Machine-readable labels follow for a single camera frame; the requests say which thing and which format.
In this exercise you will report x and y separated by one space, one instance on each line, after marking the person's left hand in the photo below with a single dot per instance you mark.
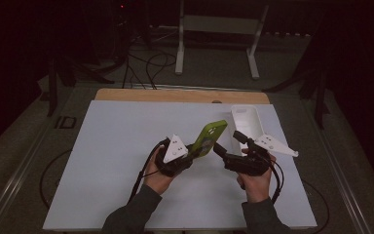
158 182

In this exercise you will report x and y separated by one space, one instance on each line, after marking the wooden table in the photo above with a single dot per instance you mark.
175 96

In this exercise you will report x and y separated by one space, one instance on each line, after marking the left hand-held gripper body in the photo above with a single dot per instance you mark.
175 151

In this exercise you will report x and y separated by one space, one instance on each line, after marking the green phone case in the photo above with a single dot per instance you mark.
209 138

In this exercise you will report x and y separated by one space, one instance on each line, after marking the black tripod stand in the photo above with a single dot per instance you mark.
53 87
318 97

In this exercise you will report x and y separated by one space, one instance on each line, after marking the white plastic bin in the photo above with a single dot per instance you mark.
246 123

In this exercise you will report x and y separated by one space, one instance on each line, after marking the person's right hand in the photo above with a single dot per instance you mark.
256 188

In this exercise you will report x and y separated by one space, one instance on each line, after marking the white metal stand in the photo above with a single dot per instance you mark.
219 24

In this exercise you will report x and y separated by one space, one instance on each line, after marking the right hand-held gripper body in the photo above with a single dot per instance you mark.
259 156

